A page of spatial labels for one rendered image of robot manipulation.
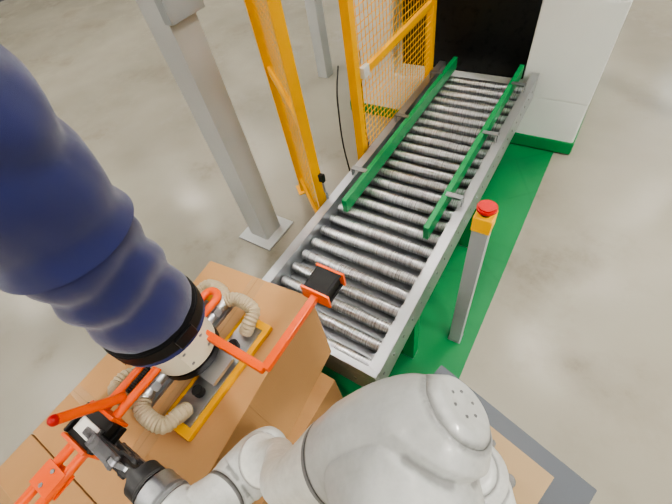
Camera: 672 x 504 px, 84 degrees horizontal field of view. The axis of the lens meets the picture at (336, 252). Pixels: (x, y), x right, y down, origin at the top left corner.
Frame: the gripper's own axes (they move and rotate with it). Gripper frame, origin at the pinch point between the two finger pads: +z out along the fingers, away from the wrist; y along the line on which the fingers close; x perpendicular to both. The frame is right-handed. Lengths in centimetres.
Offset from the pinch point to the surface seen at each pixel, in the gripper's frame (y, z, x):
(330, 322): 65, -6, 70
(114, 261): -37.2, -9.9, 26.8
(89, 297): -33.9, -8.1, 20.4
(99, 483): 66, 36, -25
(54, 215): -50, -11, 26
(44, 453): 66, 66, -31
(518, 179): 120, -46, 253
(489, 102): 67, -14, 258
